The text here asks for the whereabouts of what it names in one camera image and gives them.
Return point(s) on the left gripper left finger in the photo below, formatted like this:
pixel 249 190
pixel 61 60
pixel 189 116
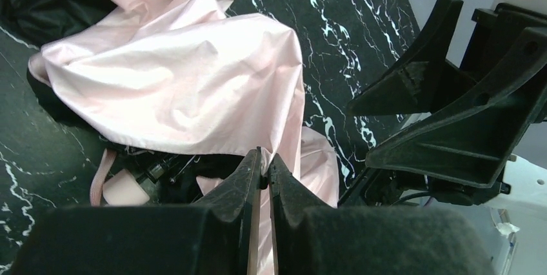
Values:
pixel 217 234

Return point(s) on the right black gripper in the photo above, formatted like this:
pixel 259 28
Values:
pixel 476 113

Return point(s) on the pink and black folding umbrella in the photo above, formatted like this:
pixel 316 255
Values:
pixel 173 75

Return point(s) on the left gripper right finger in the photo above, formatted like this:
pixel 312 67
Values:
pixel 311 237

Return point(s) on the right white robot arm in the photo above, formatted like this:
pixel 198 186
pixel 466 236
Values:
pixel 525 179

